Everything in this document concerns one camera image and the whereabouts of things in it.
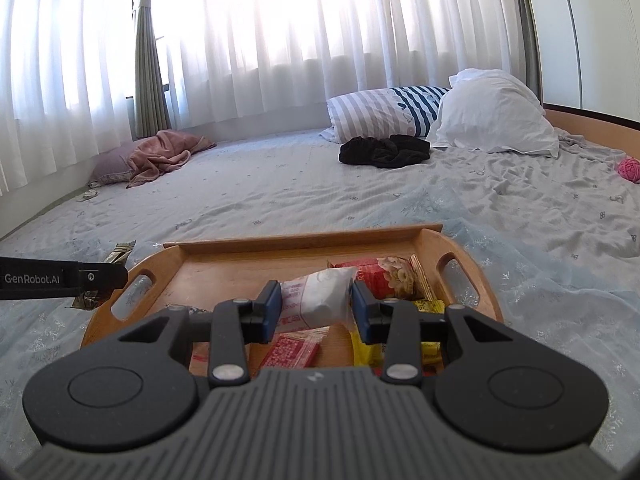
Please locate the pink cloth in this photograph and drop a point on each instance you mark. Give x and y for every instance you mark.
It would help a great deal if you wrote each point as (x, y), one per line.
(160, 152)

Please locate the purple pillow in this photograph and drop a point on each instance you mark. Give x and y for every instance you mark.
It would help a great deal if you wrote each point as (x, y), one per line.
(112, 165)

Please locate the black cloth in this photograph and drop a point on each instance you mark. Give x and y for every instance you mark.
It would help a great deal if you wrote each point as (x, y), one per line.
(380, 152)

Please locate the wooden bed headboard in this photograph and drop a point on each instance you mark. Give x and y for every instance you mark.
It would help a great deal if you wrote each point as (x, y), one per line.
(600, 125)

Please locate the red gold-edged pastry packet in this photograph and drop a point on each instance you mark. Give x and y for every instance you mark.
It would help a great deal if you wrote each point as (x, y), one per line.
(370, 275)

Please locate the wooden tray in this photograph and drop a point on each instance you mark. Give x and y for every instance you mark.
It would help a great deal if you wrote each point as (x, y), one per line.
(225, 270)

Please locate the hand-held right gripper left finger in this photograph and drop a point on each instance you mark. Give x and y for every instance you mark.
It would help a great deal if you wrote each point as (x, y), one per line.
(270, 310)

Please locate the striped pillow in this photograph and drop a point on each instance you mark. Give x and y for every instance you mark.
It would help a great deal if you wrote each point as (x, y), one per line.
(370, 110)

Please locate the clear cracker packet red label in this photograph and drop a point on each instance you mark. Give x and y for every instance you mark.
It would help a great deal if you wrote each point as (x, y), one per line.
(292, 350)

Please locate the white wardrobe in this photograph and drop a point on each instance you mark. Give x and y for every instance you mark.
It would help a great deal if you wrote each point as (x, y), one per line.
(600, 35)

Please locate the grey-green drape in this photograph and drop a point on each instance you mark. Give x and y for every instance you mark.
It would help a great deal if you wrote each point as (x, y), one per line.
(530, 35)
(150, 85)

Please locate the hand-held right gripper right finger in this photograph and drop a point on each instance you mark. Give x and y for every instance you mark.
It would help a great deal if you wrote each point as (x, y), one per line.
(361, 310)

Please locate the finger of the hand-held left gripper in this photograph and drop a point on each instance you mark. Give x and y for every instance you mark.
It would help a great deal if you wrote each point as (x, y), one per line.
(102, 276)

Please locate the white sheer curtain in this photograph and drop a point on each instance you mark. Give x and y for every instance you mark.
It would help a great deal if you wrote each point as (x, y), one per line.
(300, 35)

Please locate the white pillow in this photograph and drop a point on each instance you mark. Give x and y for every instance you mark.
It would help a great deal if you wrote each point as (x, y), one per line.
(490, 115)

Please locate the pink yarn ball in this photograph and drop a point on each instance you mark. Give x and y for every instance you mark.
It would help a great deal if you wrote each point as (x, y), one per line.
(629, 169)

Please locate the yellow snack packet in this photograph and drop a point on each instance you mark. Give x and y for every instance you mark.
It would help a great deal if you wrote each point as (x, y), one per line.
(365, 357)

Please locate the small pale object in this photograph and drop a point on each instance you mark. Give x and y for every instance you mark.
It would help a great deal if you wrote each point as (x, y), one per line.
(89, 192)

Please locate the grey bed sheet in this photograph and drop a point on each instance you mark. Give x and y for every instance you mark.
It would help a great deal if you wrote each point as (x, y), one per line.
(300, 185)

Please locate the small gold snack packet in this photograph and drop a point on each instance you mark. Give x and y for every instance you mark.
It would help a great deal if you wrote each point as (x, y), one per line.
(120, 254)

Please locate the pink white pastry packet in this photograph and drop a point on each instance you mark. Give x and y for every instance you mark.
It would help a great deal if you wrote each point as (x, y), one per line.
(320, 295)

